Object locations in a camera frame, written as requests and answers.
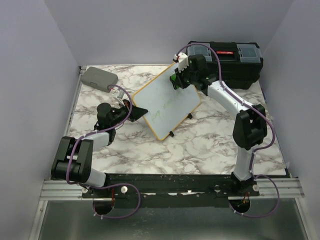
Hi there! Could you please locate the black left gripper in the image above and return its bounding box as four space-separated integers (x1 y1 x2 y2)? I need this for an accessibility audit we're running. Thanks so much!
110 99 149 128

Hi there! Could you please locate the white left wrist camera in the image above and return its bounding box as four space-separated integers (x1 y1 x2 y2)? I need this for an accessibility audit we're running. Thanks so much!
110 88 125 105

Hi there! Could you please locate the yellow framed whiteboard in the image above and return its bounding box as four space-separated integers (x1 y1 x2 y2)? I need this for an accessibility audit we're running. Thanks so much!
132 63 201 141

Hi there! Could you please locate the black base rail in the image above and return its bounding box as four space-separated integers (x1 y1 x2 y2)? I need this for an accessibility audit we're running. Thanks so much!
51 172 266 210

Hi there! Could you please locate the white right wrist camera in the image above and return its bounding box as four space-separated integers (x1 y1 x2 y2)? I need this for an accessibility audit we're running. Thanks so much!
173 52 189 73

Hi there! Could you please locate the aluminium frame rail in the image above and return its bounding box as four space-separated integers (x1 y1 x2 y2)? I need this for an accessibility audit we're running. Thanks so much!
29 65 87 240

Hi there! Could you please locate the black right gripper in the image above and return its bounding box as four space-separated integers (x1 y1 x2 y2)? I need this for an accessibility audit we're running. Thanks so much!
174 64 197 91

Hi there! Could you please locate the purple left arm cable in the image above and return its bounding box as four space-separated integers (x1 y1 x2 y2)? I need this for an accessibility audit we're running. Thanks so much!
65 84 142 220

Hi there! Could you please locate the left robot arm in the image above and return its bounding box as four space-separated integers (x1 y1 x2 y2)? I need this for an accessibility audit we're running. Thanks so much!
51 100 148 198

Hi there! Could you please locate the grey plastic case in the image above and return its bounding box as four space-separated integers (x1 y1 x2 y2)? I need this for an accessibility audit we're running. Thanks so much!
80 66 119 93

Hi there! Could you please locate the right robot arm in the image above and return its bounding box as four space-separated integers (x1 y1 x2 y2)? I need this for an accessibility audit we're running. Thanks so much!
170 52 267 196

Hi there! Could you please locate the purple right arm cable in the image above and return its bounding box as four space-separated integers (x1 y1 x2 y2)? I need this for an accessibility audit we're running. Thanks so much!
173 43 281 218

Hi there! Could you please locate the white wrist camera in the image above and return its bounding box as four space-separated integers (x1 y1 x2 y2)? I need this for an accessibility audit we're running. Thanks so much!
110 88 125 105
173 52 189 73

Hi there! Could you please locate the black plastic toolbox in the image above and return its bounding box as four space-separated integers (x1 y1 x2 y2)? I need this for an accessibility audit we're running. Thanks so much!
186 41 264 90

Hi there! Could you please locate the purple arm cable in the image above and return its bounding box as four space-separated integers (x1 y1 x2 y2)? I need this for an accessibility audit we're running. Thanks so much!
173 43 281 218
65 84 142 220

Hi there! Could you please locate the green whiteboard eraser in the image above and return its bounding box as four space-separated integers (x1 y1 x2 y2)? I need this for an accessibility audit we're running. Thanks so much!
170 74 177 81

